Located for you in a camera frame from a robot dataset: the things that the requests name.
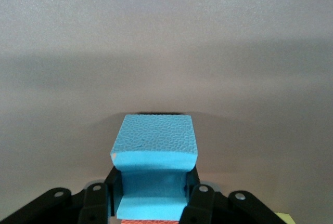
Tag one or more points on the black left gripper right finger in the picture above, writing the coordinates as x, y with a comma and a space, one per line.
205, 205

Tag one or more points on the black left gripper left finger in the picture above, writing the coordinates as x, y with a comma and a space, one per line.
91, 203

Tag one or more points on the orange foam cube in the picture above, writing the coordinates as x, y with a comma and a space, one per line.
149, 222

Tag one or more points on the yellow foam cube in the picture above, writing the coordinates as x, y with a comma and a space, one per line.
284, 218

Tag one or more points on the cyan foam cube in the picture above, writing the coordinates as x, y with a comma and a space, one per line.
153, 141

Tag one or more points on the brown paper table cover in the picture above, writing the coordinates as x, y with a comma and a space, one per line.
234, 52

